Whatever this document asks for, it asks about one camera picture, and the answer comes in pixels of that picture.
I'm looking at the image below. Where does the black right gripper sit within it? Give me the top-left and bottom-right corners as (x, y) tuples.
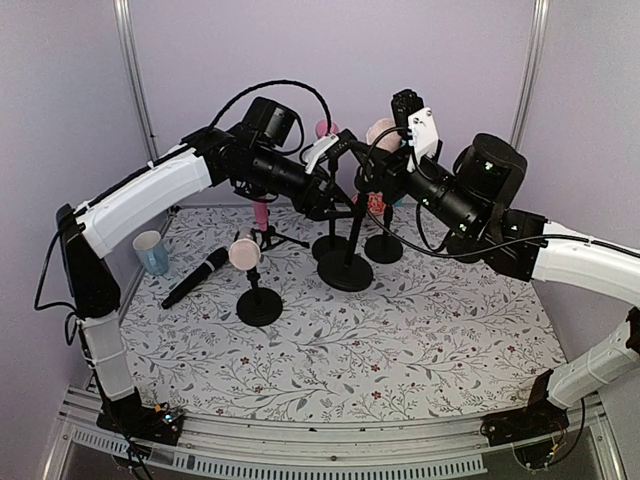
(350, 125), (482, 240)

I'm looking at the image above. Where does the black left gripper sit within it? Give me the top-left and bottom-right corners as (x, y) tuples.
(248, 145), (363, 221)

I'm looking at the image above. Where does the beige microphone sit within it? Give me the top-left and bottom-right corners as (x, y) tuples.
(228, 238), (261, 271)
(366, 118), (404, 153)

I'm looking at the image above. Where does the black round stand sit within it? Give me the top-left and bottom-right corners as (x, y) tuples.
(236, 267), (283, 327)
(317, 191), (373, 292)

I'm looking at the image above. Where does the black microphone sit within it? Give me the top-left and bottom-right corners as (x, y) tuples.
(160, 247), (229, 310)

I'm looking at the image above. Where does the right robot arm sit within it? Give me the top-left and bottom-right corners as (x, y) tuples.
(351, 133), (639, 436)

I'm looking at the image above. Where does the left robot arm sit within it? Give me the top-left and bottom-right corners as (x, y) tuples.
(56, 97), (347, 434)

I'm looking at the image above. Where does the black straight stand back middle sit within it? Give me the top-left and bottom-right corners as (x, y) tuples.
(311, 154), (348, 261)

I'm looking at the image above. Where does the pink microphone on straight stand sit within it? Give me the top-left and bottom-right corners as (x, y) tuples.
(315, 120), (339, 139)

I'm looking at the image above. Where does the black stand of blue microphone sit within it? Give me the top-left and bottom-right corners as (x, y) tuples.
(364, 230), (403, 264)

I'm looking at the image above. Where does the red patterned white bowl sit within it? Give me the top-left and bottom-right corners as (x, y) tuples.
(367, 193), (386, 216)

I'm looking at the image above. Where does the blue ceramic mug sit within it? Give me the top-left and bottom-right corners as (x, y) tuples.
(132, 230), (169, 276)

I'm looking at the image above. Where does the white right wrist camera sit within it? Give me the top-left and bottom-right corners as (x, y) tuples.
(391, 89), (440, 173)

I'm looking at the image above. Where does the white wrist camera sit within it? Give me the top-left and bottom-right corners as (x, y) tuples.
(301, 134), (348, 175)
(391, 89), (440, 173)

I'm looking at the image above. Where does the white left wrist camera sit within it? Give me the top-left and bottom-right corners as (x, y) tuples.
(301, 134), (348, 175)

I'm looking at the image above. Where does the black tripod shock mount stand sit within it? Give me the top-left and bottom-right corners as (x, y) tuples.
(252, 197), (310, 252)

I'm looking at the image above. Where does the pink microphone in shock mount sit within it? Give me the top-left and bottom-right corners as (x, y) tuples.
(253, 201), (269, 232)

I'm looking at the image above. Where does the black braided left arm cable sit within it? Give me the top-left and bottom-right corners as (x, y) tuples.
(207, 79), (334, 156)

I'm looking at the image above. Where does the aluminium right corner post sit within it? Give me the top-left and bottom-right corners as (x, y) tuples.
(510, 0), (550, 150)

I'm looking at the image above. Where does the aluminium corner post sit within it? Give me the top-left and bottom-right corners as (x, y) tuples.
(510, 0), (550, 150)
(112, 0), (160, 160)

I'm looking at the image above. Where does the aluminium front frame rail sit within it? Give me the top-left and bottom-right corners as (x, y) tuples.
(42, 387), (626, 480)

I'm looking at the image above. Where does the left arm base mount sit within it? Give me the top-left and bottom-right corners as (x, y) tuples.
(96, 391), (185, 446)

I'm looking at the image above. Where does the aluminium left corner post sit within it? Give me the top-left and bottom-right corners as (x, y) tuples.
(112, 0), (160, 160)

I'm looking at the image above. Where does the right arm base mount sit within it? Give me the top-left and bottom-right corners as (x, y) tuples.
(479, 370), (586, 472)

